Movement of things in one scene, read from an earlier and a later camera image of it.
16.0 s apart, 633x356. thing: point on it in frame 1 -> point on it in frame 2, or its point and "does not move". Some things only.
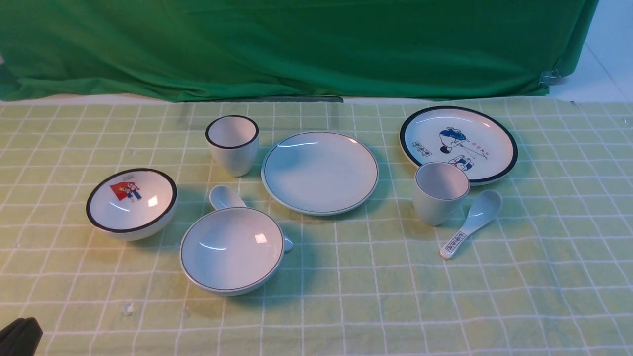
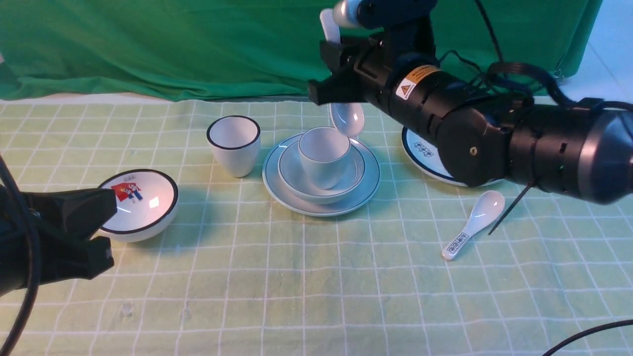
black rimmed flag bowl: (131, 204) does not move
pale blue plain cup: (439, 192) -> (324, 152)
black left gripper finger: (21, 337) -> (72, 214)
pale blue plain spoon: (222, 197) -> (348, 118)
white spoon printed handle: (484, 207) does not move
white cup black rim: (234, 140) does not move
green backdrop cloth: (299, 50) does not move
